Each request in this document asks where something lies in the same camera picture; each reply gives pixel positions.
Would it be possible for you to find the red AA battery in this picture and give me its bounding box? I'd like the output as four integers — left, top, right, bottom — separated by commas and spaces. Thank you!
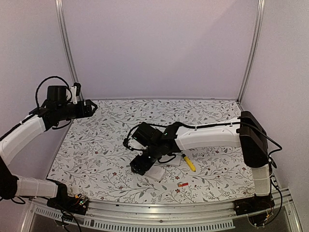
178, 183, 189, 187

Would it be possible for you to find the front aluminium rail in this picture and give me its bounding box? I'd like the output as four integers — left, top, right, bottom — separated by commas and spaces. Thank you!
19, 187, 302, 232

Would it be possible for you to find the right aluminium frame post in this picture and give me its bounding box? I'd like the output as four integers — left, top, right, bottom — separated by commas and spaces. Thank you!
237, 0, 265, 104

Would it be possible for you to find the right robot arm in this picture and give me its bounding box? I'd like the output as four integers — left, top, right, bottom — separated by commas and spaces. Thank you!
123, 111, 282, 211

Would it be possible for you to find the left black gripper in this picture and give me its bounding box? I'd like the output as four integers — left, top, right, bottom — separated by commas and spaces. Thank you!
57, 99, 98, 120

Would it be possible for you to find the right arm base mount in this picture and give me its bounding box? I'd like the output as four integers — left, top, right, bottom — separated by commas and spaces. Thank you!
233, 195, 275, 227

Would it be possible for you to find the aluminium frame post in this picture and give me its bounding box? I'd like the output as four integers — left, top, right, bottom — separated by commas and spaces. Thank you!
55, 0, 79, 83
237, 0, 265, 104

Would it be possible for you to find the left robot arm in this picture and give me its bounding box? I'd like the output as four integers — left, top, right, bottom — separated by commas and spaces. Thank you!
0, 83, 98, 210

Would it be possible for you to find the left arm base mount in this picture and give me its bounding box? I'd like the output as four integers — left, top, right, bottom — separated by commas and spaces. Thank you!
47, 193, 89, 215

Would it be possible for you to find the floral patterned table mat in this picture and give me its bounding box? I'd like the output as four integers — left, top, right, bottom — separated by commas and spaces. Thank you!
47, 100, 255, 204

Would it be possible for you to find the left aluminium frame post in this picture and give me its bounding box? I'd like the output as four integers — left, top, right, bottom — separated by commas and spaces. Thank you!
55, 0, 79, 83

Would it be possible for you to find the yellow handled screwdriver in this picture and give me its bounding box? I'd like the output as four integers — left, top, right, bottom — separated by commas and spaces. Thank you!
182, 154, 196, 172

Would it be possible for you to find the plain white remote control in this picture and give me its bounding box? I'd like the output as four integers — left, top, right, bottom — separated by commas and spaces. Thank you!
155, 156, 181, 167

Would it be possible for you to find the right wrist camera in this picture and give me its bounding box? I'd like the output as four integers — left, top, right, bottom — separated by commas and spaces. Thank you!
123, 138, 146, 155

